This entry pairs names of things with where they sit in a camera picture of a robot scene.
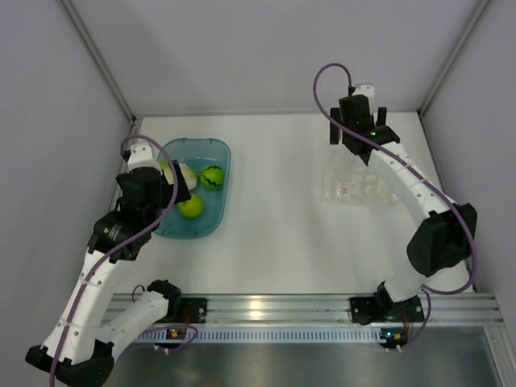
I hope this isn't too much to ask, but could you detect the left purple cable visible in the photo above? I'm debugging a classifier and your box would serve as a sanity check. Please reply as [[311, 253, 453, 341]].
[[48, 134, 181, 386]]

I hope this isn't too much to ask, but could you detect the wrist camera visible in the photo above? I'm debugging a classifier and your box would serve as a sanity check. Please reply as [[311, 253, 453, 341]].
[[122, 141, 160, 171], [352, 83, 377, 115]]

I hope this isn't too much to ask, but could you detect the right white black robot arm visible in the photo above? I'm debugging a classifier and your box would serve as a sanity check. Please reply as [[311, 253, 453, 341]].
[[330, 94, 477, 325]]

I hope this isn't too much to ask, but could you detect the aluminium mounting rail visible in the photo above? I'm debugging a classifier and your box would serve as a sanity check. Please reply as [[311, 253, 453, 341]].
[[100, 293, 505, 327]]

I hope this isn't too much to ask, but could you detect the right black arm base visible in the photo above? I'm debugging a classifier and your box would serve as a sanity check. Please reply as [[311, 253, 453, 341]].
[[349, 296, 390, 325]]

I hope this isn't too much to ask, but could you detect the purple cable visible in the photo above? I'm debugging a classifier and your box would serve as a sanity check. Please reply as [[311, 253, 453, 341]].
[[48, 134, 181, 386], [313, 63, 480, 347]]

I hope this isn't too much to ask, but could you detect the grey slotted cable duct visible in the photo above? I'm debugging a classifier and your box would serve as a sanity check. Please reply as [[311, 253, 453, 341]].
[[135, 327, 386, 344]]

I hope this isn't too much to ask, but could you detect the fake cauliflower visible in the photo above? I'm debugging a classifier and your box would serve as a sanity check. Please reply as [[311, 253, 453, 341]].
[[158, 160, 198, 191]]

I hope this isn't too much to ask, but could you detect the teal plastic bin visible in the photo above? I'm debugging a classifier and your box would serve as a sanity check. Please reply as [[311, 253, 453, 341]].
[[156, 138, 231, 239]]

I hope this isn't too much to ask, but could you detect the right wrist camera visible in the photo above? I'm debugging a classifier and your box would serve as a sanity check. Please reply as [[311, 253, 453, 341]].
[[352, 83, 377, 115]]

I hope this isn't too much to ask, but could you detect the clear zip top bag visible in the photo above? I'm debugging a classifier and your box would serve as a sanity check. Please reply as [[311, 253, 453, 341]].
[[322, 150, 399, 212]]

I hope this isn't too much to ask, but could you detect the green fake fruit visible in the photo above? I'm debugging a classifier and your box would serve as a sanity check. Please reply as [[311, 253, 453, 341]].
[[177, 193, 204, 218], [199, 165, 225, 189]]

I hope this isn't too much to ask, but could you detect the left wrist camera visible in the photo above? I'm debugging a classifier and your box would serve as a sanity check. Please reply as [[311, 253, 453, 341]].
[[122, 141, 160, 171]]

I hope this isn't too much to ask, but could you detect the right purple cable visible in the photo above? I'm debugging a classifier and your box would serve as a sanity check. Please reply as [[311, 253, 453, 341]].
[[313, 63, 480, 347]]

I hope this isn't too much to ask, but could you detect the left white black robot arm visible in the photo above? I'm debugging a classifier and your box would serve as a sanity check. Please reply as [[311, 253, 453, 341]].
[[26, 160, 196, 386]]

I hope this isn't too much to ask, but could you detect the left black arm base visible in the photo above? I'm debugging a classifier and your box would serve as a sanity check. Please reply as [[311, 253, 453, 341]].
[[167, 297, 207, 324]]

